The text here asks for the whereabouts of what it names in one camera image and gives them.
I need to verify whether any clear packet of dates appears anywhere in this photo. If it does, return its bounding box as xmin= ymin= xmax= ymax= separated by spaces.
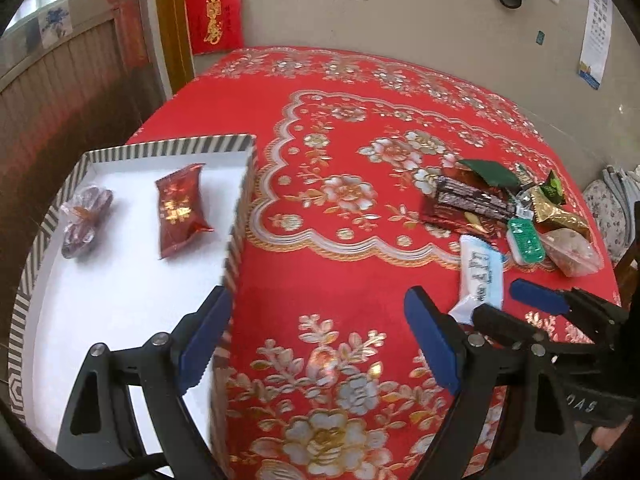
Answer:
xmin=60 ymin=186 xmax=115 ymax=260

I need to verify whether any clear bag of brown snacks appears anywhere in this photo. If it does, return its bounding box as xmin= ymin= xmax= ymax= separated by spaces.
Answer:
xmin=539 ymin=228 xmax=603 ymax=277

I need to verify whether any dark green snack packet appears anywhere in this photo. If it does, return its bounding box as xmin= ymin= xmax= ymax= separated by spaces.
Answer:
xmin=457 ymin=159 xmax=521 ymax=188

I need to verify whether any gold foil snack packet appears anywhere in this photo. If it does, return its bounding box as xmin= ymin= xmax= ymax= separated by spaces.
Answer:
xmin=530 ymin=187 xmax=591 ymax=233

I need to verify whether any red foil snack packet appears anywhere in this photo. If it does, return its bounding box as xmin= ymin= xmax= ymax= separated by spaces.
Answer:
xmin=154 ymin=163 xmax=216 ymax=260

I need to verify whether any brown slatted wooden door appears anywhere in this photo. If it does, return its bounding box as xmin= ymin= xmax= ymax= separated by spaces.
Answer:
xmin=0 ymin=15 xmax=166 ymax=311

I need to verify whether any red floral tablecloth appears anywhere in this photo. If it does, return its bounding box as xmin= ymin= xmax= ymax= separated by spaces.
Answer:
xmin=125 ymin=46 xmax=623 ymax=480

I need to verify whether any white wall calendar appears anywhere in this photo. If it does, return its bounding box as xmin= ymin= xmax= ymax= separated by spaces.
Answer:
xmin=577 ymin=0 xmax=615 ymax=92

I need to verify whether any red packet with gold balls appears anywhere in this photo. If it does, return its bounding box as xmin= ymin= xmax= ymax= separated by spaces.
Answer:
xmin=419 ymin=194 xmax=506 ymax=241

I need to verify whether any wooden chair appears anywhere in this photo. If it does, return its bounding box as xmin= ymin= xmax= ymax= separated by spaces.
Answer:
xmin=616 ymin=252 xmax=640 ymax=308

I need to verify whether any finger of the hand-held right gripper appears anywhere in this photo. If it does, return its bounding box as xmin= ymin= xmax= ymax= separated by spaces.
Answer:
xmin=472 ymin=303 xmax=577 ymax=357
xmin=510 ymin=278 xmax=629 ymax=342

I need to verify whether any green foil candy wrapper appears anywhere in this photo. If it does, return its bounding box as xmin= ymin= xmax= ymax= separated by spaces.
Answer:
xmin=542 ymin=170 xmax=566 ymax=206

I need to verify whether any brown chocolate bar packet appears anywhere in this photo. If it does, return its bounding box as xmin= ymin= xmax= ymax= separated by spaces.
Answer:
xmin=435 ymin=177 xmax=516 ymax=221

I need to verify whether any wooden door frame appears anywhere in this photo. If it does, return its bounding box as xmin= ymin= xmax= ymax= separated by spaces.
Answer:
xmin=152 ymin=0 xmax=196 ymax=101

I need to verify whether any red wall poster gold figure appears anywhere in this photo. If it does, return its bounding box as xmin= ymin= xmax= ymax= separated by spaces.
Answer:
xmin=181 ymin=0 xmax=246 ymax=56

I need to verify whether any red paper door couplet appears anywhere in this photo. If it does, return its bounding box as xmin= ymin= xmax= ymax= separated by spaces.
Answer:
xmin=105 ymin=0 xmax=151 ymax=68

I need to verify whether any striped cardboard box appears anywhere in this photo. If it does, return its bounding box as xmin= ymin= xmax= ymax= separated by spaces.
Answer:
xmin=7 ymin=134 xmax=258 ymax=480

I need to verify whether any white and blue snack packet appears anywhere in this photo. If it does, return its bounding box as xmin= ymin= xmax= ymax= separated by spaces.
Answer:
xmin=448 ymin=235 xmax=505 ymax=322

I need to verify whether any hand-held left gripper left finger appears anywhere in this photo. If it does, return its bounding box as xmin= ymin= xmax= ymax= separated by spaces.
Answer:
xmin=56 ymin=285 xmax=236 ymax=480

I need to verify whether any floral chair cushion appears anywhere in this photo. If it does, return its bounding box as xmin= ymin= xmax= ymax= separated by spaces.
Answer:
xmin=582 ymin=167 xmax=640 ymax=261

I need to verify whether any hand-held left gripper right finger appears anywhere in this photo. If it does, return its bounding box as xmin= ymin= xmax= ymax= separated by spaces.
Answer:
xmin=404 ymin=285 xmax=582 ymax=480

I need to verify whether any green and white snack packet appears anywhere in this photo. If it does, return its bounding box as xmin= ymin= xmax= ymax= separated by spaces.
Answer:
xmin=506 ymin=216 xmax=546 ymax=266

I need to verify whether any blue flower tile picture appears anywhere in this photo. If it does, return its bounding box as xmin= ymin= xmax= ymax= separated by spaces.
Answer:
xmin=39 ymin=1 xmax=73 ymax=51

